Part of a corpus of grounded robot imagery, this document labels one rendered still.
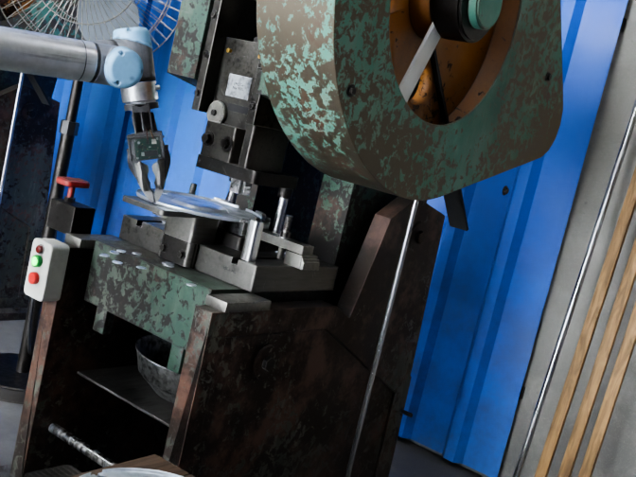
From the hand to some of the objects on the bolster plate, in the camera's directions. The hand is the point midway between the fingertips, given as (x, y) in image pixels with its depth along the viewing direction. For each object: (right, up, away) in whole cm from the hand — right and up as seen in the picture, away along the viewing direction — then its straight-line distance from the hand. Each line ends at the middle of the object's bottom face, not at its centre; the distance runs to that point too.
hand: (153, 196), depth 192 cm
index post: (+20, -14, +2) cm, 24 cm away
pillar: (+25, -9, +22) cm, 34 cm away
